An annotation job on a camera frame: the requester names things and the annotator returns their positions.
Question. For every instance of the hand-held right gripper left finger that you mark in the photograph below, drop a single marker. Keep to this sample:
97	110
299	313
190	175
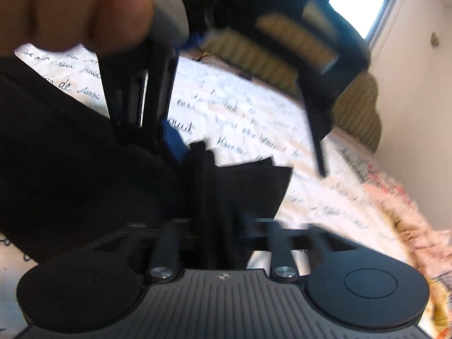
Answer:
166	250

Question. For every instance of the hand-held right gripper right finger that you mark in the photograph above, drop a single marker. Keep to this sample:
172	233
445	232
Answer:
280	250

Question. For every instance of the black pants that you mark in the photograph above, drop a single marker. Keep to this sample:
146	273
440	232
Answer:
70	169

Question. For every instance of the person's left hand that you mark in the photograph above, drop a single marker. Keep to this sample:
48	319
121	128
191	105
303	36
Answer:
70	7

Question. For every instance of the white script-print bedsheet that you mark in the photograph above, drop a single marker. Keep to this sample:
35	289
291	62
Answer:
254	120

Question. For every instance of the pink floral quilt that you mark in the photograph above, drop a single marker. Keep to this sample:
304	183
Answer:
416	233

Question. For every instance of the olive padded headboard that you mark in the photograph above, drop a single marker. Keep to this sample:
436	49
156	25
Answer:
360	113

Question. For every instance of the small wall fixture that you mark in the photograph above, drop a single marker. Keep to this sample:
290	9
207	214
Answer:
434	39

